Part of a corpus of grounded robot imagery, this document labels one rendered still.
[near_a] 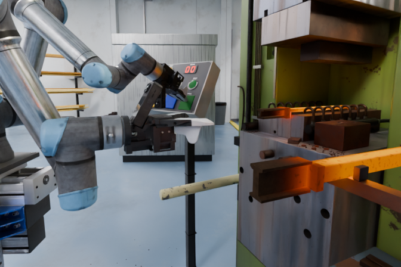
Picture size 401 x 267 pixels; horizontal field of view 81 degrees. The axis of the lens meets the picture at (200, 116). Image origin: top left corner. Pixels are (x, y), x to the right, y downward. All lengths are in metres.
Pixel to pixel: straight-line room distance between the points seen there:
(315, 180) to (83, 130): 0.42
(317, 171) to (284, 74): 0.76
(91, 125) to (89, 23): 7.45
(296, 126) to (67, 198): 0.63
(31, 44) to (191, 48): 2.43
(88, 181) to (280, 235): 0.59
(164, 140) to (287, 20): 0.53
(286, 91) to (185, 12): 6.56
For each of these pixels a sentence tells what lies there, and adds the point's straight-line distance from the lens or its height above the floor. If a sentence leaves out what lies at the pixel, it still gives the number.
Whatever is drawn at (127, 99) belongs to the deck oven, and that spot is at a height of 0.90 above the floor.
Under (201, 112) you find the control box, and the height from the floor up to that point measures 0.96.
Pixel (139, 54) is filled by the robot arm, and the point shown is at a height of 1.19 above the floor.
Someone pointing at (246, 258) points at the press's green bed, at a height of 0.43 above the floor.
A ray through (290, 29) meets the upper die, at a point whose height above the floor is 1.25.
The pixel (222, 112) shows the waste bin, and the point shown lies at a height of 0.35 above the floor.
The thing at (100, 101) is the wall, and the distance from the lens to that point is 7.68.
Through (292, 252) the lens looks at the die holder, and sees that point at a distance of 0.84.
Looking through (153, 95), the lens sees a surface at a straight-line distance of 0.56.
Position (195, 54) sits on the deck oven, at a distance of 3.27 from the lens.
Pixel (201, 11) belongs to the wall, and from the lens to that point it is 7.49.
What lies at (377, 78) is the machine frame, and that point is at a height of 1.11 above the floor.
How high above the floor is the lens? 1.08
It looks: 7 degrees down
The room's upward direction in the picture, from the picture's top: straight up
